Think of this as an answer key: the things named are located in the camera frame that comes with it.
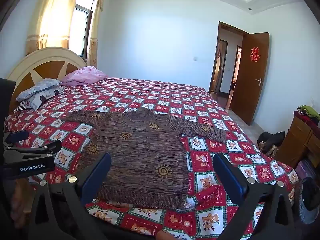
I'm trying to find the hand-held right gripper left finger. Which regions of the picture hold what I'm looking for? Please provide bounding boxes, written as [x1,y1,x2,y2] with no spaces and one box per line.
[25,152,112,240]

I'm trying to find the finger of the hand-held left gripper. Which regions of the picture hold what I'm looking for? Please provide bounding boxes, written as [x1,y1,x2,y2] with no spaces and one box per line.
[4,130,30,145]
[4,140,62,159]

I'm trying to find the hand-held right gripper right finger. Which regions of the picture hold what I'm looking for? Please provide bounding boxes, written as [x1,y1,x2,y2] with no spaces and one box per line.
[212,152,295,240]

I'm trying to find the brown striped blanket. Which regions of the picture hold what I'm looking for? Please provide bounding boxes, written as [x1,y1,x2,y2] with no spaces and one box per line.
[61,107,227,209]

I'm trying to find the person's left hand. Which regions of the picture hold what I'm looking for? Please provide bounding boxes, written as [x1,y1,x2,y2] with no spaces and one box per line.
[11,179,34,228]

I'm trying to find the striped cloth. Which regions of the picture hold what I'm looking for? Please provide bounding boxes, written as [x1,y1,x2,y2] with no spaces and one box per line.
[14,100,32,112]

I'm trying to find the white pillow with dark print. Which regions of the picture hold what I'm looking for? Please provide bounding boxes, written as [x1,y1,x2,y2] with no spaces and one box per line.
[21,85,67,110]

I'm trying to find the grey floral pillow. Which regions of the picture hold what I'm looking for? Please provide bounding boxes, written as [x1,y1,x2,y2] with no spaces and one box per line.
[16,78,62,102]

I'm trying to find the black bag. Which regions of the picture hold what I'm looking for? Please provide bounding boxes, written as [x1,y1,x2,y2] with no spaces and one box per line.
[257,131,285,155]

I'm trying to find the cream and wood headboard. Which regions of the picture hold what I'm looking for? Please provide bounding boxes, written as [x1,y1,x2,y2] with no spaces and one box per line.
[5,46,87,113]

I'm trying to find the red checkered printed blanket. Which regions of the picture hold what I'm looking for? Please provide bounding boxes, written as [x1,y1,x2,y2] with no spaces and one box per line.
[5,77,299,240]

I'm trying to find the wooden cabinet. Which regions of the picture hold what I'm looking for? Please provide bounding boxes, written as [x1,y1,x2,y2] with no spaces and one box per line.
[281,116,320,168]

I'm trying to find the purple box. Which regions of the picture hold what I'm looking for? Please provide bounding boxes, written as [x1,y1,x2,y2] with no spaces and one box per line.
[295,159,320,180]

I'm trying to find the pink pillow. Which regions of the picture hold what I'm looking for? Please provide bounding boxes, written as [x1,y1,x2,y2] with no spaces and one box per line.
[61,66,108,87]

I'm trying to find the grey round hat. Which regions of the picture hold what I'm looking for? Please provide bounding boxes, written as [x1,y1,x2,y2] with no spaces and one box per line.
[294,176,320,224]

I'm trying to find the brown wooden door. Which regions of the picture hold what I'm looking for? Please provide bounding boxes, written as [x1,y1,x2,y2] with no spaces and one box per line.
[230,32,270,125]

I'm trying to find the dark red cloth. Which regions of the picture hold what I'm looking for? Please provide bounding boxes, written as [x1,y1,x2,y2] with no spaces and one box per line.
[294,111,320,126]

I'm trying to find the green cloth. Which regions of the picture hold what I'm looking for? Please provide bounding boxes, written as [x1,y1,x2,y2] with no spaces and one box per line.
[297,105,320,120]

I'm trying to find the window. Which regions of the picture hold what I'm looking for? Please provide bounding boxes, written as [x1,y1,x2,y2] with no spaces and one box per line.
[74,0,98,59]

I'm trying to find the wide yellow curtain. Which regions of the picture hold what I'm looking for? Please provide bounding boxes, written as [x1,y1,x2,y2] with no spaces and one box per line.
[26,0,83,55]

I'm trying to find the narrow yellow curtain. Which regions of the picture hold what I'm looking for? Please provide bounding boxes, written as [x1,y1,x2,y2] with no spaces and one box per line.
[87,0,107,68]

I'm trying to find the brown door frame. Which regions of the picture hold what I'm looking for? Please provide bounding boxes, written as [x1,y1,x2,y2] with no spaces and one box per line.
[209,21,250,95]

